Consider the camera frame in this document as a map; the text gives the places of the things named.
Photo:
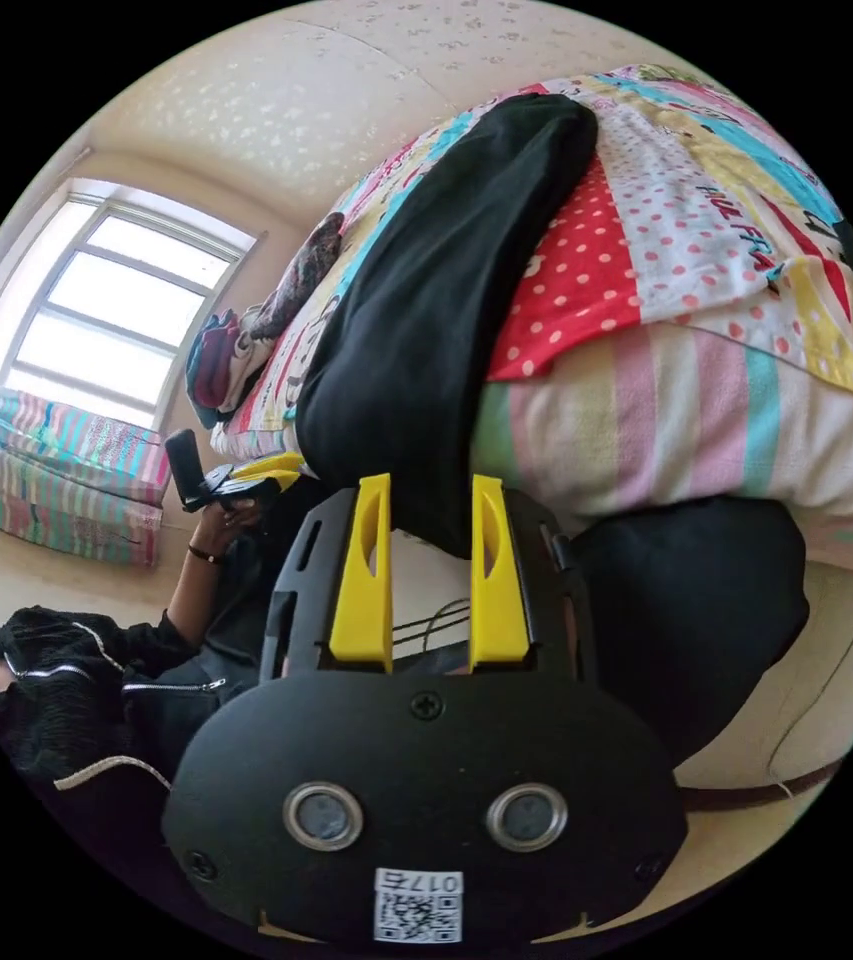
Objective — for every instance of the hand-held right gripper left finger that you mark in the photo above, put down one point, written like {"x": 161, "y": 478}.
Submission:
{"x": 355, "y": 600}

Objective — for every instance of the pile of clothes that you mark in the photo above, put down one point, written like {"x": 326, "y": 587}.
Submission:
{"x": 227, "y": 360}

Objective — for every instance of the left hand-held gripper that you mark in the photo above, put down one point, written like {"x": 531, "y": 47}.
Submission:
{"x": 235, "y": 486}

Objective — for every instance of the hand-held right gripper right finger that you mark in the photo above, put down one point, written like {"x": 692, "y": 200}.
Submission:
{"x": 497, "y": 607}

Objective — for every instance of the person's body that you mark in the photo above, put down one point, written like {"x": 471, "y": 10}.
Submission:
{"x": 58, "y": 712}

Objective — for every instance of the window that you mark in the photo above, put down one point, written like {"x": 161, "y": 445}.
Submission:
{"x": 111, "y": 300}

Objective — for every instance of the bed with colourful printed quilt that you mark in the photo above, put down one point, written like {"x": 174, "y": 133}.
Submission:
{"x": 696, "y": 247}

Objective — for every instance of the person's left forearm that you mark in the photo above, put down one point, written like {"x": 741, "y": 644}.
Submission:
{"x": 193, "y": 592}

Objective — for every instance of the black pants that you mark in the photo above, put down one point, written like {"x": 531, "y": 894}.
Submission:
{"x": 426, "y": 315}

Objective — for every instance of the striped folded mattress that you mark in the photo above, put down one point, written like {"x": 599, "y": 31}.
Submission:
{"x": 51, "y": 465}

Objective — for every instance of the person's left hand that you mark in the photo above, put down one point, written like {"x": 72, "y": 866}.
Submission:
{"x": 227, "y": 529}

